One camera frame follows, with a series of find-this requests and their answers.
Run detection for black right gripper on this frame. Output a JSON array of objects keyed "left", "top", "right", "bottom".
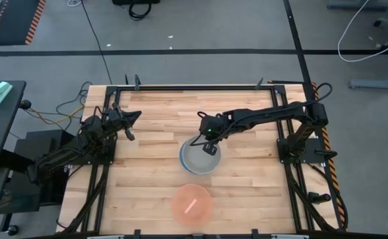
[{"left": 199, "top": 114, "right": 230, "bottom": 157}]

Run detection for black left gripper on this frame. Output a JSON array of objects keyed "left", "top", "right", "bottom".
[{"left": 104, "top": 103, "right": 143, "bottom": 141}]

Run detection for grey bowl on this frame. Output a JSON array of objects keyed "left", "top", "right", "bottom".
[{"left": 182, "top": 135, "right": 222, "bottom": 175}]

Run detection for orange bowl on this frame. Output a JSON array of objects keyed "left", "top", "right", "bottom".
[{"left": 171, "top": 183, "right": 213, "bottom": 228}]

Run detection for blue bowl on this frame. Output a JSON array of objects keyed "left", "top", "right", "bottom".
[{"left": 179, "top": 137, "right": 201, "bottom": 176}]

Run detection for black equipment cart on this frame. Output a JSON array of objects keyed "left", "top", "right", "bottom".
[{"left": 0, "top": 129, "right": 75, "bottom": 215}]

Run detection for black box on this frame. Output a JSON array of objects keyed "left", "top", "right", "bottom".
[{"left": 112, "top": 0, "right": 161, "bottom": 5}]

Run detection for white light bar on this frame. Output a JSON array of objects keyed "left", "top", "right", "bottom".
[
  {"left": 86, "top": 234, "right": 125, "bottom": 239},
  {"left": 270, "top": 234, "right": 310, "bottom": 239}
]

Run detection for black orange hazard tape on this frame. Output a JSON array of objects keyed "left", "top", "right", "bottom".
[{"left": 311, "top": 82, "right": 349, "bottom": 232}]

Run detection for black orange-edged floor mat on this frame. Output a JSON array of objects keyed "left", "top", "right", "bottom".
[{"left": 0, "top": 0, "right": 47, "bottom": 46}]

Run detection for grey desk foot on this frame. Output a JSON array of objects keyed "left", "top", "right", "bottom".
[
  {"left": 348, "top": 64, "right": 388, "bottom": 90},
  {"left": 326, "top": 0, "right": 388, "bottom": 11}
]

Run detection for black aluminium table frame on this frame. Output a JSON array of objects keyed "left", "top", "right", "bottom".
[{"left": 80, "top": 84, "right": 314, "bottom": 235}]

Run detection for yellow cable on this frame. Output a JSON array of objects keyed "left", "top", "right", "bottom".
[{"left": 31, "top": 105, "right": 85, "bottom": 125}]

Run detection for thin black cable loops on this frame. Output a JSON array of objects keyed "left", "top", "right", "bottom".
[{"left": 54, "top": 81, "right": 94, "bottom": 131}]

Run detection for long black floor cable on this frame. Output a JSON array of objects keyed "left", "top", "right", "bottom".
[{"left": 80, "top": 0, "right": 114, "bottom": 86}]

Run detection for black cable bundle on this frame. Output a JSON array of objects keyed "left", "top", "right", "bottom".
[
  {"left": 60, "top": 164, "right": 110, "bottom": 233},
  {"left": 286, "top": 162, "right": 349, "bottom": 232}
]

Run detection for coiled black cable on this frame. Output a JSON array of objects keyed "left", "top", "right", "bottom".
[{"left": 128, "top": 0, "right": 152, "bottom": 21}]

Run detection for black frame knob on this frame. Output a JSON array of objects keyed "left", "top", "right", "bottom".
[
  {"left": 314, "top": 149, "right": 338, "bottom": 159},
  {"left": 308, "top": 191, "right": 332, "bottom": 204}
]

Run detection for long white cable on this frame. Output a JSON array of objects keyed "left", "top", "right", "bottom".
[{"left": 337, "top": 0, "right": 388, "bottom": 63}]

